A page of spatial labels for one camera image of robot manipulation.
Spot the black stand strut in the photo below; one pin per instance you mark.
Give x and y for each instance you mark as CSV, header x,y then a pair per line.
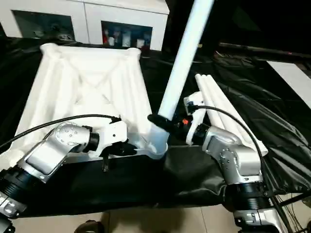
x,y
296,197

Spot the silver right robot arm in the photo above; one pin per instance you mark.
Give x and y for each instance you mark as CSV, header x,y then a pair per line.
x,y
233,155

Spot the white plastic table leg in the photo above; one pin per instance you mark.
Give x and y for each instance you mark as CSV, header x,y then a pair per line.
x,y
212,92
203,91
179,60
221,93

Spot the white flat board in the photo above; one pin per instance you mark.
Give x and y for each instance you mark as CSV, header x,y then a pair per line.
x,y
291,77

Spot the black mat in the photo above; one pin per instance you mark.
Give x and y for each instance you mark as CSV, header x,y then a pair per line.
x,y
145,182

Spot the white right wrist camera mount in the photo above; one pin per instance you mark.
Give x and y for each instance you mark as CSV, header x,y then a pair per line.
x,y
196,114

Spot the white cabinet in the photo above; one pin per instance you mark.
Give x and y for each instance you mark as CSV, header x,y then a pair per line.
x,y
85,24

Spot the white plastic table top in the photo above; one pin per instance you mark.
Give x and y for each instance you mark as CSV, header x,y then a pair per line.
x,y
73,85

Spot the dark robot foot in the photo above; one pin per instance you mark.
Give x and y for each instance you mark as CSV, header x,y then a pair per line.
x,y
91,228

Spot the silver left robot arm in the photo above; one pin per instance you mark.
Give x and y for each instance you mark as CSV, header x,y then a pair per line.
x,y
48,155

